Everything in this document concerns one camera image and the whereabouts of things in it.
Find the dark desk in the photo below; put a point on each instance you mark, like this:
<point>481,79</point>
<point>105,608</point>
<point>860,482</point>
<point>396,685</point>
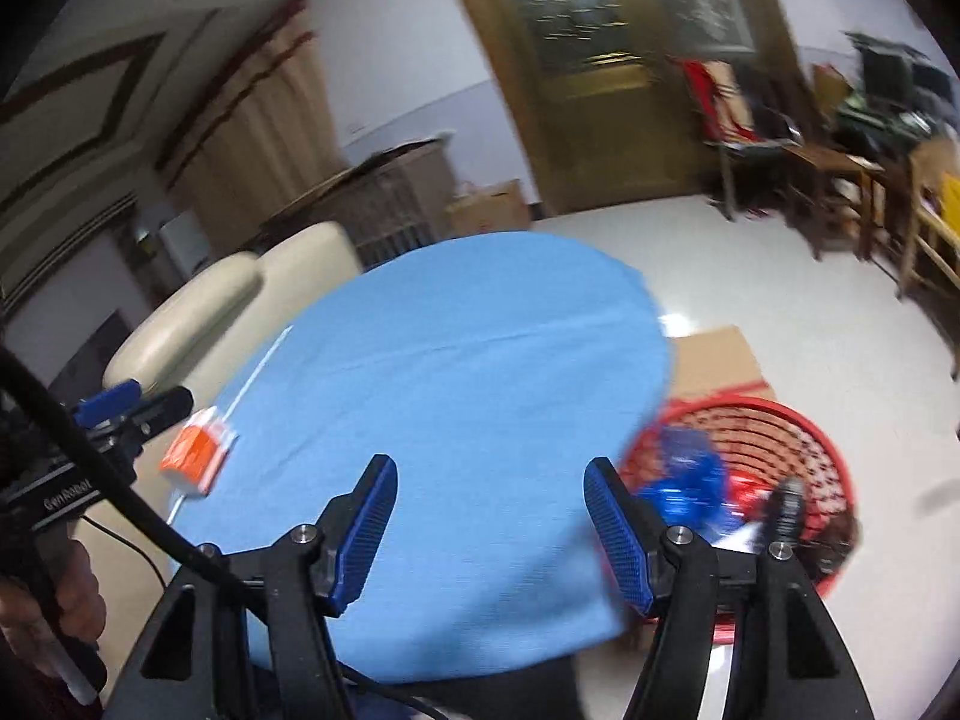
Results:
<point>877,120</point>

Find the cream leather sofa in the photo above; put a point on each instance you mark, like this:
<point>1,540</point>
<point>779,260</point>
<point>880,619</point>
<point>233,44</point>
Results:
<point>300,262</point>

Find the black printed packet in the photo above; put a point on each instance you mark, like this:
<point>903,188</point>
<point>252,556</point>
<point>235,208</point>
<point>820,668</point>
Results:
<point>787,502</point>

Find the wooden stool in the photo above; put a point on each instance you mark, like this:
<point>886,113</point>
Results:
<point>832,161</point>

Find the flat cardboard box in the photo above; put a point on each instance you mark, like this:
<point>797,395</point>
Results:
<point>712,364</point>

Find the red plastic basket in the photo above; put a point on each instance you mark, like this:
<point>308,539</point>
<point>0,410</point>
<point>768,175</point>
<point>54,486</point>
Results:
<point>810,435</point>

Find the thin white stick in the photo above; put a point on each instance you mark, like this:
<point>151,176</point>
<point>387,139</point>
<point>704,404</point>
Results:
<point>259,364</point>

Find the orange white tissue pack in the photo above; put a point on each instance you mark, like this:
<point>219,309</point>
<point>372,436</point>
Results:
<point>195,457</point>

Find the red wrapper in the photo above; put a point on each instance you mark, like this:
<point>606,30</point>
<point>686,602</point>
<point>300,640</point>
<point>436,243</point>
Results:
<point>750,491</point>

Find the wicker chair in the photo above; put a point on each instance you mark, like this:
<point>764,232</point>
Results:
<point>930,240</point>

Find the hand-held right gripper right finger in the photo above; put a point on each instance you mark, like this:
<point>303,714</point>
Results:
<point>619,532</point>

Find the small cardboard box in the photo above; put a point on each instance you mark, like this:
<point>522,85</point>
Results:
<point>829,90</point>

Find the metal frame chair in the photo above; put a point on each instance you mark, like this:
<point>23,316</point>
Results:
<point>750,142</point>

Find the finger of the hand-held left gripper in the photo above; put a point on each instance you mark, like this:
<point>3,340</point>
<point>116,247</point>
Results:
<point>161,406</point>
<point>109,399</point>

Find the white standing appliance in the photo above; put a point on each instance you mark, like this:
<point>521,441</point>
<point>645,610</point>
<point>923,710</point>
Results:
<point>184,240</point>

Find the dark monitor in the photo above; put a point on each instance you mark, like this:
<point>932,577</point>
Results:
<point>885,67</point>

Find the person's left hand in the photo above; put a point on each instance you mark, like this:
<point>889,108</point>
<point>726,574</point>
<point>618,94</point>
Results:
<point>86,592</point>

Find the wooden crib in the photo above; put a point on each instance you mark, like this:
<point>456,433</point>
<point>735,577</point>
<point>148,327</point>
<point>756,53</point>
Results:
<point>390,202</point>

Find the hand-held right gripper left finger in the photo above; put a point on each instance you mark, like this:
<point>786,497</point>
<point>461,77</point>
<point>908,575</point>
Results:
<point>367,532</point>

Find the blue tablecloth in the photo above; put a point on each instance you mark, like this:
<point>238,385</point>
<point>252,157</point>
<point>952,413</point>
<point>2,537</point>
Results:
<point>450,360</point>

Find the blue foil wrapper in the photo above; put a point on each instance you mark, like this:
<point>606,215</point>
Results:
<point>686,476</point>

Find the brown curtains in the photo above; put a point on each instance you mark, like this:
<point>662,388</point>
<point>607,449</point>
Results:
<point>255,135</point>

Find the yellow box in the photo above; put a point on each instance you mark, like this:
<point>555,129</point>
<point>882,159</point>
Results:
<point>951,202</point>

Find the red striped cloth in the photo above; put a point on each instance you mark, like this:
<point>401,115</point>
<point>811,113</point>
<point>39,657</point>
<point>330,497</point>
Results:
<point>712,94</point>

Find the wooden double door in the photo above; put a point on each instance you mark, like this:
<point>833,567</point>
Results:
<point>600,150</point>

